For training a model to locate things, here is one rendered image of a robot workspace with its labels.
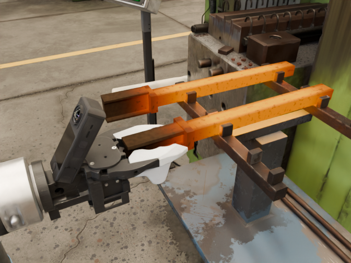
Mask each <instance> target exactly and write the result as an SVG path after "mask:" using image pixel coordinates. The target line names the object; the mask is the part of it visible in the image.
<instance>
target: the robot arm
mask: <svg viewBox="0 0 351 263"><path fill-rule="evenodd" d="M105 118H106V114H105V112H104V110H103V109H102V107H101V105H100V103H99V102H98V101H96V100H93V99H90V98H87V97H80V99H79V102H78V104H77V105H76V107H75V108H74V111H73V114H72V116H71V119H70V121H69V123H68V125H67V128H66V130H65V132H64V134H63V136H62V138H61V140H60V143H59V145H58V147H57V149H56V151H55V153H54V155H53V157H52V160H51V162H50V166H51V170H47V171H44V168H43V164H42V161H41V160H37V161H33V162H31V165H29V162H28V160H27V158H25V157H21V158H17V159H13V160H9V161H5V162H2V163H0V236H3V235H5V234H8V233H10V232H13V231H16V230H19V229H22V228H25V227H27V226H30V225H33V224H36V223H39V222H42V221H43V219H44V216H43V210H44V212H45V213H47V212H48V213H49V216H50V219H51V221H52V220H55V219H58V218H61V216H60V212H59V210H62V209H65V208H68V207H71V206H74V205H77V204H80V203H82V202H85V201H88V204H89V206H90V207H93V209H94V211H95V214H99V213H102V212H104V211H107V210H110V209H113V208H116V207H118V206H121V205H124V204H127V203H129V202H130V199H129V193H130V192H131V189H130V182H129V180H128V179H129V178H132V177H140V176H147V177H148V178H149V179H150V181H151V182H152V183H153V184H161V183H163V182H164V181H165V180H166V178H167V174H168V171H169V167H170V164H171V162H172V161H174V160H176V159H178V158H179V157H181V156H183V155H184V154H185V153H186V152H188V148H187V147H186V146H183V145H179V144H176V143H174V144H172V145H170V146H166V147H158V148H156V149H152V150H145V149H139V150H134V151H133V152H132V154H131V155H130V156H129V158H128V159H126V154H125V152H123V150H124V145H123V142H122V139H121V137H124V136H127V135H131V134H135V133H139V132H142V131H145V130H149V129H152V128H156V127H160V126H163V125H138V126H134V125H132V126H125V127H119V128H114V129H111V130H107V131H105V132H103V133H101V134H100V135H97V134H98V132H99V130H100V128H101V126H102V124H103V122H104V120H105ZM119 199H122V202H120V203H118V204H115V205H112V206H109V207H106V208H105V207H104V205H105V204H108V203H111V202H113V201H116V200H119ZM0 263H13V262H12V260H11V258H10V257H9V256H8V255H7V254H6V252H5V250H4V247H3V245H2V243H1V241H0Z"/></svg>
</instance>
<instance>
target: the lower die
mask: <svg viewBox="0 0 351 263"><path fill-rule="evenodd" d="M324 4H328V3H324ZM314 5H323V4H322V3H301V4H292V5H283V6H274V7H265V8H256V9H247V10H238V11H229V12H224V13H215V14H209V22H208V34H210V35H211V36H213V37H215V38H216V39H217V40H219V41H220V42H222V43H224V44H225V45H227V46H231V47H234V49H233V50H235V51H236V52H238V53H242V52H246V51H247V46H243V45H242V39H243V38H245V37H247V36H248V34H249V32H250V25H251V21H250V19H247V21H246V22H244V20H245V18H246V17H244V18H236V19H231V23H228V22H226V16H231V15H240V14H249V13H257V12H263V11H271V10H280V9H289V8H297V7H306V6H314ZM314 10H315V12H316V17H315V21H314V27H316V26H321V25H322V22H323V21H324V16H325V10H324V9H322V10H320V12H319V13H318V10H319V8H316V9H314ZM302 11H303V13H304V19H303V23H302V26H303V27H302V28H309V27H310V25H311V24H312V20H313V15H314V13H313V11H309V13H308V14H306V13H307V11H308V9H307V10H302ZM295 12H296V11H291V12H290V13H291V16H292V19H291V25H290V28H291V30H295V29H299V26H300V23H301V18H302V14H301V12H298V13H297V15H296V16H295ZM283 14H284V13H278V15H279V24H278V31H286V30H287V27H288V24H289V15H288V14H286V15H285V17H283ZM271 15H272V14H269V15H265V17H266V26H265V33H270V32H274V30H275V28H276V23H277V17H276V16H275V15H274V16H273V18H272V19H271V18H270V17H271ZM258 17H259V16H253V17H251V18H252V20H253V27H252V35H256V34H261V33H262V31H263V25H264V19H263V17H261V18H260V20H258ZM320 36H321V35H316V36H312V37H305V38H300V39H301V40H300V43H303V42H310V41H316V40H319V39H320ZM219 37H221V39H219Z"/></svg>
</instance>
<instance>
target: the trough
mask: <svg viewBox="0 0 351 263"><path fill-rule="evenodd" d="M321 7H328V4H323V5H314V6H306V7H297V8H289V9H280V10H271V11H263V12H257V13H249V14H240V15H231V16H226V22H228V23H231V19H236V18H244V17H247V16H250V17H253V16H259V15H261V14H262V15H269V14H273V13H277V14H278V13H284V12H286V11H289V12H291V11H297V10H307V9H310V8H313V9H316V8H321Z"/></svg>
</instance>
